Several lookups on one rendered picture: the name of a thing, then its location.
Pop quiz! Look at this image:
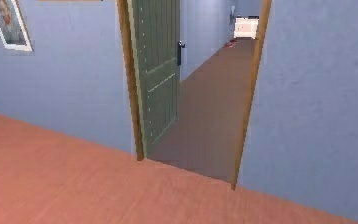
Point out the green room door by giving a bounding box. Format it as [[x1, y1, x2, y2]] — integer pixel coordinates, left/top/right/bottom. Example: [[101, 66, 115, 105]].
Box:
[[127, 0, 182, 158]]

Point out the white chest of drawers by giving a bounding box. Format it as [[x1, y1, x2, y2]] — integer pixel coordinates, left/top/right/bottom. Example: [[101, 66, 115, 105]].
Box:
[[233, 15, 260, 40]]

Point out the black door handle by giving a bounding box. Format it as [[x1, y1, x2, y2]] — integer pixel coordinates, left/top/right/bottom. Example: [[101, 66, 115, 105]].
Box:
[[176, 40, 186, 67]]

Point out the white framed wall picture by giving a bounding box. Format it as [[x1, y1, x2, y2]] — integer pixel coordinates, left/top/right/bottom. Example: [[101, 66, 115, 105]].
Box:
[[0, 0, 34, 53]]

